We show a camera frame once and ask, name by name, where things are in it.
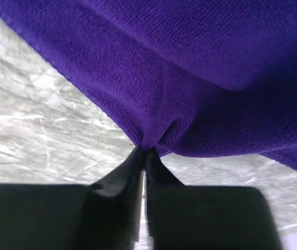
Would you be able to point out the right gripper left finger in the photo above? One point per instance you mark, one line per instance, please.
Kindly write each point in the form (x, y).
(103, 215)

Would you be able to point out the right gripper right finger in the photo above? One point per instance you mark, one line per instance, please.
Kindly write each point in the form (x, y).
(187, 217)

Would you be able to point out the purple towel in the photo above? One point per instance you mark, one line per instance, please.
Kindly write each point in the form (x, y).
(194, 78)

